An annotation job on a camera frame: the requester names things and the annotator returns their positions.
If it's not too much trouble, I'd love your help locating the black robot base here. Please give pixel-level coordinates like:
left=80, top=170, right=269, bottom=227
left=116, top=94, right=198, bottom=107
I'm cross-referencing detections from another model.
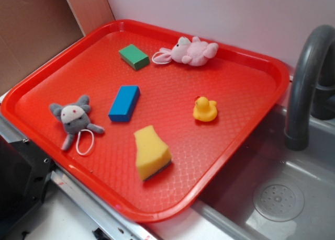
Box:
left=1, top=138, right=53, bottom=221

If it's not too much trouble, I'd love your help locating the yellow rubber duck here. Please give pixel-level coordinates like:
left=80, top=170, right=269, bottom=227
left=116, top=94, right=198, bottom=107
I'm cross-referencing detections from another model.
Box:
left=193, top=96, right=218, bottom=122

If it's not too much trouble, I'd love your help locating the red plastic tray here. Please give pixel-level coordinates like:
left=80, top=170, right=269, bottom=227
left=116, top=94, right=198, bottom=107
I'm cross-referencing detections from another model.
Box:
left=1, top=20, right=289, bottom=223

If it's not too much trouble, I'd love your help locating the yellow sponge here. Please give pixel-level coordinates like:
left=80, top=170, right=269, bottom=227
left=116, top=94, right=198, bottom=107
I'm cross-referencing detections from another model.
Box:
left=134, top=125, right=172, bottom=181

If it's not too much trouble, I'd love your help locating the blue wooden block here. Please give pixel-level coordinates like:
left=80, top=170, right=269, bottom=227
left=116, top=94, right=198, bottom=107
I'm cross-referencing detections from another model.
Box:
left=108, top=85, right=140, bottom=122

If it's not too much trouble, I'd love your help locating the green wooden block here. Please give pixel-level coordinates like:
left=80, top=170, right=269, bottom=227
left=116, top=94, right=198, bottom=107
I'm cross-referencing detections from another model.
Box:
left=119, top=44, right=150, bottom=71

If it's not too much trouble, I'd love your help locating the pink plush bunny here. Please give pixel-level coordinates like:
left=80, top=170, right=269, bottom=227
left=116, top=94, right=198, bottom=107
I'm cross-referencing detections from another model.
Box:
left=151, top=37, right=219, bottom=66

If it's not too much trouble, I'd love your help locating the grey plush mouse toy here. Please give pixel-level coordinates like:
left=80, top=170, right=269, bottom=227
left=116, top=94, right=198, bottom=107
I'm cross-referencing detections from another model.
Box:
left=49, top=95, right=105, bottom=156

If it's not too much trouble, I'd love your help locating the grey plastic sink basin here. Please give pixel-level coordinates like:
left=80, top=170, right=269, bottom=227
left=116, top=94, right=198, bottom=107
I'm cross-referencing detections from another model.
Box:
left=193, top=106, right=334, bottom=239

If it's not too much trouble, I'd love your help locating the grey toy faucet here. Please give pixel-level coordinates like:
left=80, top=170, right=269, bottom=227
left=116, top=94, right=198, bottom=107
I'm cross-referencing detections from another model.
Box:
left=284, top=25, right=334, bottom=151

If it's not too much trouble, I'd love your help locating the brown cardboard panel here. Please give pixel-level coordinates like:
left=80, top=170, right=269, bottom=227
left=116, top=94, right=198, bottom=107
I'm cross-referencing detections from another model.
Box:
left=1, top=0, right=114, bottom=95

